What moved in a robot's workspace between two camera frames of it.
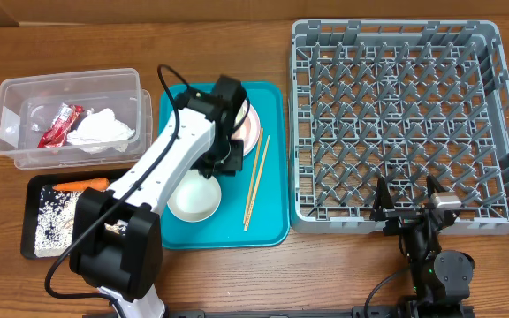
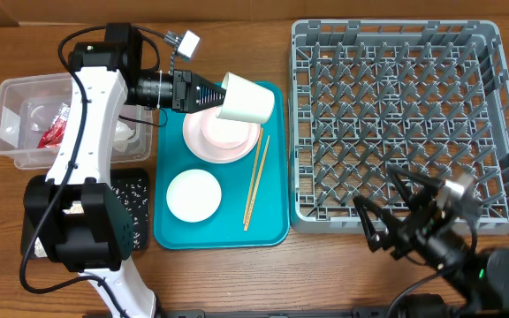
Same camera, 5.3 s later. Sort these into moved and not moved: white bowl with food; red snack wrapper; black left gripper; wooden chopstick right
Moved: black left gripper
Not moved: white bowl with food; red snack wrapper; wooden chopstick right
